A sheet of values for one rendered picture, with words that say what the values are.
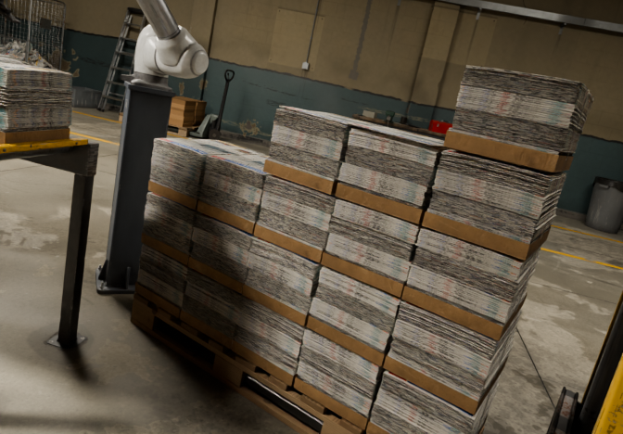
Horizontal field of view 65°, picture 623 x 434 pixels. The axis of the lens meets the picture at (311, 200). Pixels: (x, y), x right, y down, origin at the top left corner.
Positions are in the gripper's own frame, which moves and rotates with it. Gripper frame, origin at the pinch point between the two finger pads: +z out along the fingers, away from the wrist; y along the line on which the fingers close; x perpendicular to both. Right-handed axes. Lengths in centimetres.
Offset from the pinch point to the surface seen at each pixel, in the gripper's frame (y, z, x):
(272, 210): -5, 93, -28
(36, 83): 3.5, 16.8, 0.8
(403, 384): 1, 158, -5
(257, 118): 121, -94, -707
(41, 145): 17.2, 28.6, 1.9
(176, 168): 14, 52, -45
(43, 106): 9.1, 20.2, -2.1
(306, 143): -31, 88, -25
